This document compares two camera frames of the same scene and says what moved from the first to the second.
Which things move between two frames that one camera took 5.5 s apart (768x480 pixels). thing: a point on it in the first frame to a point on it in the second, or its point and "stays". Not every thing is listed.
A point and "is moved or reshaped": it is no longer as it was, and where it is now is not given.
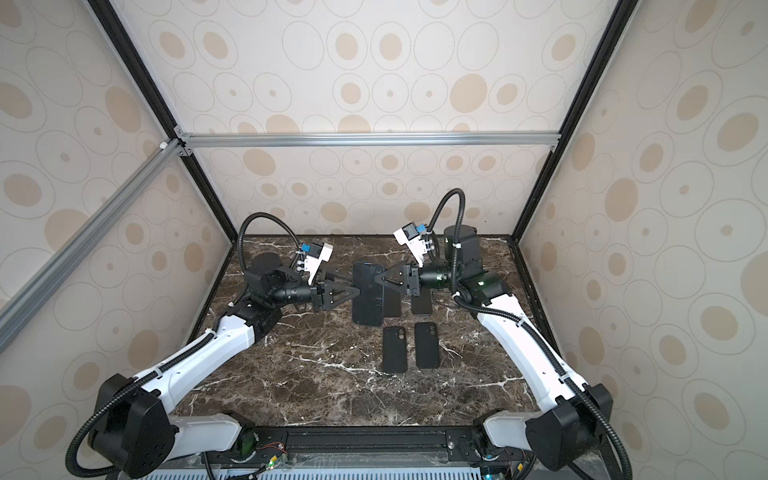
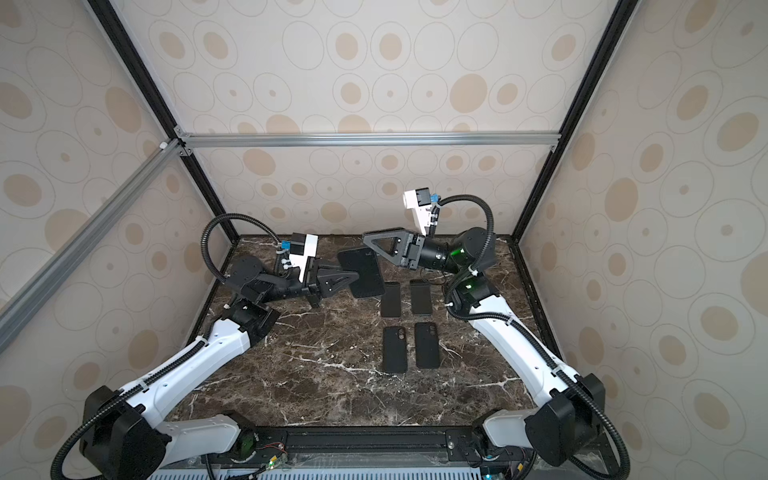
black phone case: x=395 y=349 stays
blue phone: x=422 y=304 stays
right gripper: x=409 y=278 to x=406 y=247
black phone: x=391 y=302 stays
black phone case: x=426 y=345 stays
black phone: x=368 y=306 is moved or reshaped
